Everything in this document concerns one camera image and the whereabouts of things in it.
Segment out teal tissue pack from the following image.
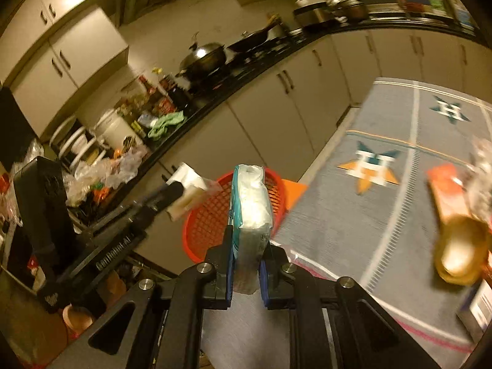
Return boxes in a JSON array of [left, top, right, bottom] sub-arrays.
[[229, 164, 274, 295]]

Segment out long white barcode box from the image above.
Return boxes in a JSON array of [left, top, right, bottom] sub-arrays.
[[166, 162, 222, 222]]

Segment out yellow paper cup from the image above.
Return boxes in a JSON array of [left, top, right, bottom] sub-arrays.
[[434, 215, 490, 286]]

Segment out orange carton box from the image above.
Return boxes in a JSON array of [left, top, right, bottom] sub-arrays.
[[427, 163, 470, 223]]

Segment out clear printed plastic bag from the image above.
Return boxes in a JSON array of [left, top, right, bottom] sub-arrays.
[[465, 137, 491, 222]]

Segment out blue white medicine box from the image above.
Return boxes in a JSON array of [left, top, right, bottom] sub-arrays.
[[457, 279, 492, 343]]

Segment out crumpled bags on counter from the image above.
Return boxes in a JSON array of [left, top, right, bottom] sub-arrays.
[[62, 145, 149, 208]]

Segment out red plastic mesh basket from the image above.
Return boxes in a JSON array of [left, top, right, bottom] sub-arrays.
[[182, 168, 288, 263]]

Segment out grey star tablecloth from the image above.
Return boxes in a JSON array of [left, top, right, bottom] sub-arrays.
[[199, 77, 492, 369]]

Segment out white rice bucket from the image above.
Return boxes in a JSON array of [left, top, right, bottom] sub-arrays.
[[95, 109, 143, 150]]

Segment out orange stool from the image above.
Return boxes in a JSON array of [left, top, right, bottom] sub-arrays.
[[282, 179, 308, 211]]

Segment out green cleaning cloth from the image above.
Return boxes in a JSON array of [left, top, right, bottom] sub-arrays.
[[148, 112, 186, 140]]

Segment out red label sauce bottle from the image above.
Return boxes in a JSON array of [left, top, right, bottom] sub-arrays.
[[138, 75, 169, 115]]

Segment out dark soy sauce bottle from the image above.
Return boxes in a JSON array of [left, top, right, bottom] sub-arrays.
[[152, 68, 191, 113]]

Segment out steel wok with lid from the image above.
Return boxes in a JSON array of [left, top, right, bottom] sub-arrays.
[[176, 33, 227, 82]]

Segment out black frying pan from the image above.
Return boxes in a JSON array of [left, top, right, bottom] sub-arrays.
[[227, 16, 281, 54]]

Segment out black rice cooker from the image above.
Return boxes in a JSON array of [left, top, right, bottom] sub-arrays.
[[293, 2, 334, 28]]

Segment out steel stock pot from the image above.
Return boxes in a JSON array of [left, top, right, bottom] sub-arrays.
[[332, 0, 369, 23]]

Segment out red bowl on sill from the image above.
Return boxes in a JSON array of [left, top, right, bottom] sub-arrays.
[[404, 2, 425, 14]]

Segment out blue white detergent carton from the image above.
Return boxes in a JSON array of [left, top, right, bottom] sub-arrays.
[[453, 0, 474, 29]]

